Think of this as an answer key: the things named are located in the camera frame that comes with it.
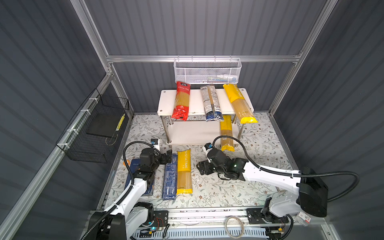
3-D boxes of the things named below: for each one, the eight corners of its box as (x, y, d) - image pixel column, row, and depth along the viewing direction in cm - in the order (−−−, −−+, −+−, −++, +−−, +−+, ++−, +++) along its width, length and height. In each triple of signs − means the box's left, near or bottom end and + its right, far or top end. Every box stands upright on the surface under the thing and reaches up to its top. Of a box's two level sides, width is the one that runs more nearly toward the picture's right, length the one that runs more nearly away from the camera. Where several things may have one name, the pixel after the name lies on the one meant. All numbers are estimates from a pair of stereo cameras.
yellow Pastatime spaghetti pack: (176, 194, 83) (176, 192, 81) (177, 152, 100) (177, 150, 98) (192, 193, 83) (192, 191, 81) (190, 151, 100) (190, 149, 98)
